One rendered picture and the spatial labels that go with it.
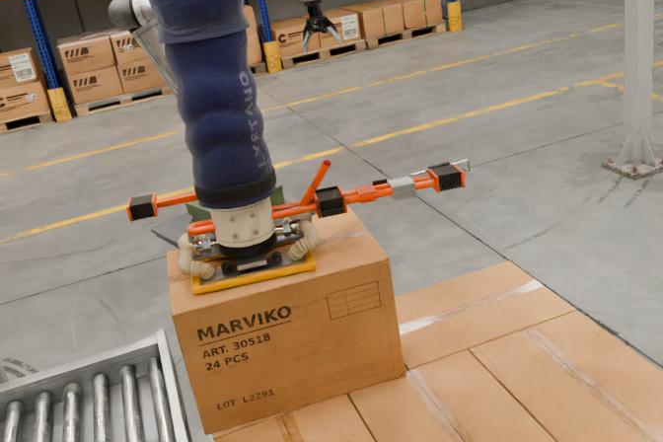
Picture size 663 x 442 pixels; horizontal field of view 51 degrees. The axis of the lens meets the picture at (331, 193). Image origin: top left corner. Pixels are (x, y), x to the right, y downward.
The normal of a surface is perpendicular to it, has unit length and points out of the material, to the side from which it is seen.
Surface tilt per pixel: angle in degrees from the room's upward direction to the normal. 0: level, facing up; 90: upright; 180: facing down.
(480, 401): 0
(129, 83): 89
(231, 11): 102
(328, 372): 90
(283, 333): 90
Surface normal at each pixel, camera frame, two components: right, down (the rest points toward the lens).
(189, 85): -0.54, 0.15
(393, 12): 0.33, 0.33
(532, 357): -0.15, -0.92
